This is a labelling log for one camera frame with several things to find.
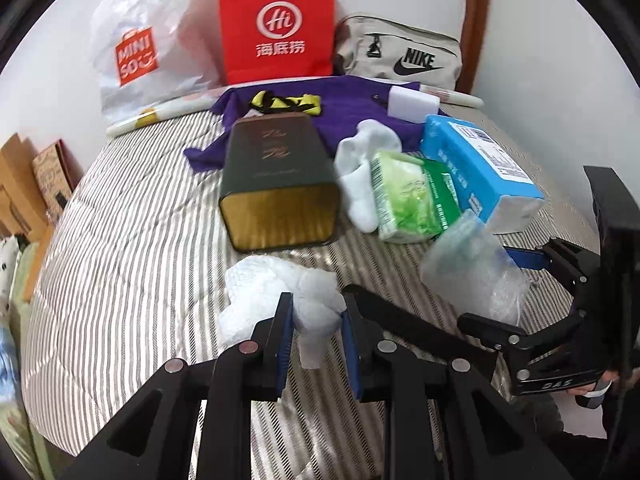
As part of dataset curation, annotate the clear foam net sleeve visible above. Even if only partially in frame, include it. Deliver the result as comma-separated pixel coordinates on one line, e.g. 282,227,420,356
419,210,529,326

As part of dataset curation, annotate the white cloth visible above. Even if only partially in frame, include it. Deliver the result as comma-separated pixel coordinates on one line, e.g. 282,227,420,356
214,253,350,371

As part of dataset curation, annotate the green tissue pack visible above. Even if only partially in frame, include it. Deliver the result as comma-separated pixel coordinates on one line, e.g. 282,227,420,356
371,151,461,244

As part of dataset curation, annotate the white sponge block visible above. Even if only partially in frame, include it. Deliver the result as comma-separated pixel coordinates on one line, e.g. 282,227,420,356
387,86,440,124

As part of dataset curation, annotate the white sock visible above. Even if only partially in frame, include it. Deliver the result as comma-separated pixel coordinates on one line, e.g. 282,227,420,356
334,119,402,234

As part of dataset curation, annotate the yellow black pouch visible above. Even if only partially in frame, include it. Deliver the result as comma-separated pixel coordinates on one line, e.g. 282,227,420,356
250,90,322,117

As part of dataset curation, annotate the person's right hand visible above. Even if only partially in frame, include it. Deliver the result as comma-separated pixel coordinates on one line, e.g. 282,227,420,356
566,370,620,408

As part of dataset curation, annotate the blue white carton box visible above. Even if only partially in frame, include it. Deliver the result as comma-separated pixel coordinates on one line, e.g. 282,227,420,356
420,114,544,234

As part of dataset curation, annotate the green bed sheet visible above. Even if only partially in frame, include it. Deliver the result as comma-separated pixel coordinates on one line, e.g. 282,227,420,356
1,244,55,479

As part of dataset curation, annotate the colourful floral quilt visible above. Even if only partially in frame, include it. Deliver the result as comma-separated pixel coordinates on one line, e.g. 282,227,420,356
0,325,22,403

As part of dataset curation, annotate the rolled patterned mat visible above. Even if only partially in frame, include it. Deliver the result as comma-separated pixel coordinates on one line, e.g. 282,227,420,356
106,84,484,138

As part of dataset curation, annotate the dark green gold box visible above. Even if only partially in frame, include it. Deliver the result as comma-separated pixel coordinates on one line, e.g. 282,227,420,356
218,113,341,254

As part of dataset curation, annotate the white spotted pillow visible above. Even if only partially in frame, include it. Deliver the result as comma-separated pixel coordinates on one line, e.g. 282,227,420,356
0,236,20,314

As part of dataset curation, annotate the wooden headboard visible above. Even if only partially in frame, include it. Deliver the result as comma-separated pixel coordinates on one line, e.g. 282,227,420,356
0,133,49,243

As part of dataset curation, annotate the purple towel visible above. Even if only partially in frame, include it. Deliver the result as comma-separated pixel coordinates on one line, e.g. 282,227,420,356
183,76,424,172

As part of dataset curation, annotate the grey Nike bag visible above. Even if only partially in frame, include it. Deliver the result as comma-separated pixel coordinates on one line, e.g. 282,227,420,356
334,14,462,90

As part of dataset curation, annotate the red Haidilao paper bag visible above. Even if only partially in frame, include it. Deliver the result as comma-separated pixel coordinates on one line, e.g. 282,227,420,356
219,0,334,84

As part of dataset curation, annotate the white Miniso plastic bag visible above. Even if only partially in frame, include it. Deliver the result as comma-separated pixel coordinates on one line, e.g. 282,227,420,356
89,0,220,125

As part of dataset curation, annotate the brown wooden door frame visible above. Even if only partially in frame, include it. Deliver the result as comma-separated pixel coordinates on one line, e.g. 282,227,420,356
456,0,490,93

